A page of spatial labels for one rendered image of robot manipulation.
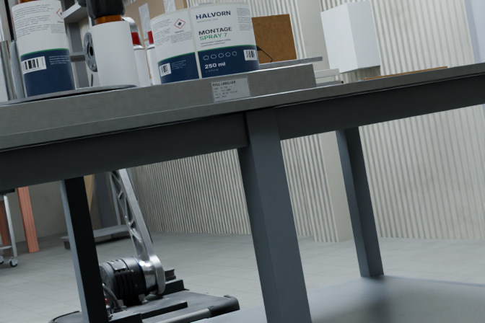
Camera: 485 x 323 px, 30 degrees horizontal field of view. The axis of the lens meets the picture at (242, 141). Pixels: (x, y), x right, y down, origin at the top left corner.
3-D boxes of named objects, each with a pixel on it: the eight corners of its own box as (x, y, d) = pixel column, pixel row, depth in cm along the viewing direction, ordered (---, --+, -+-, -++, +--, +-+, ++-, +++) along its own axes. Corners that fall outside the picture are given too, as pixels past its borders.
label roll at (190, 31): (176, 94, 193) (164, 27, 193) (268, 77, 189) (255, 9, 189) (151, 92, 173) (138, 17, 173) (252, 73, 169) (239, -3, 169)
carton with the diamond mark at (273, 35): (219, 112, 266) (203, 21, 266) (185, 120, 287) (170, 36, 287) (304, 99, 280) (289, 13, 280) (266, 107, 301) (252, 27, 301)
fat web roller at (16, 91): (12, 125, 200) (-2, 40, 199) (8, 126, 204) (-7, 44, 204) (33, 122, 202) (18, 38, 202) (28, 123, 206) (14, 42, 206)
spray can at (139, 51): (139, 110, 233) (125, 32, 233) (132, 112, 238) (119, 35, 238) (157, 107, 236) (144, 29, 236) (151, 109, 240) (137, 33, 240)
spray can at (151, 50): (161, 107, 236) (147, 29, 236) (154, 109, 241) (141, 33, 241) (179, 104, 239) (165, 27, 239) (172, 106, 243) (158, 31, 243)
